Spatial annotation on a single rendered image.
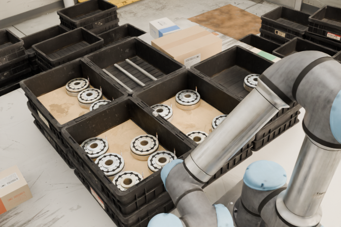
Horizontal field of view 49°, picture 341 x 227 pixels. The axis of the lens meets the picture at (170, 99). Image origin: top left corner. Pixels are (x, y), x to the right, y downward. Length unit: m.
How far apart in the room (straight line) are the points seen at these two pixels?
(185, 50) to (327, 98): 1.21
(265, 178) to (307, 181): 0.21
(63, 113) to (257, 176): 0.87
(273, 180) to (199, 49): 0.99
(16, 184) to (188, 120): 0.67
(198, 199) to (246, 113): 0.22
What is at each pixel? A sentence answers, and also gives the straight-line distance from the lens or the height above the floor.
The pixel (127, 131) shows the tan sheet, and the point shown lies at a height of 0.83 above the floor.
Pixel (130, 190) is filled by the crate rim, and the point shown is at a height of 0.93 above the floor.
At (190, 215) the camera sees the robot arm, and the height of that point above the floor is 1.09.
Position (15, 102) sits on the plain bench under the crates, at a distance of 2.01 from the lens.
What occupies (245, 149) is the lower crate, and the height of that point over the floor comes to 0.76.
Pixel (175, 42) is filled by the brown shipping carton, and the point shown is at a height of 0.86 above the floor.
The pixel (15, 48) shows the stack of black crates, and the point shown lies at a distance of 2.85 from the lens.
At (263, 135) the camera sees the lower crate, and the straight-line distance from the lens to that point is 1.54.
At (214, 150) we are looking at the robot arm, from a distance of 0.88.
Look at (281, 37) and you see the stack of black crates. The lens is 3.12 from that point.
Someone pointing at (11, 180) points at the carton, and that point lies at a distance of 1.50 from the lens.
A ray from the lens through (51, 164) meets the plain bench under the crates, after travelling 1.60.
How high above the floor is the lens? 1.79
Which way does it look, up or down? 37 degrees down
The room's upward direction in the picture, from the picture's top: 3 degrees counter-clockwise
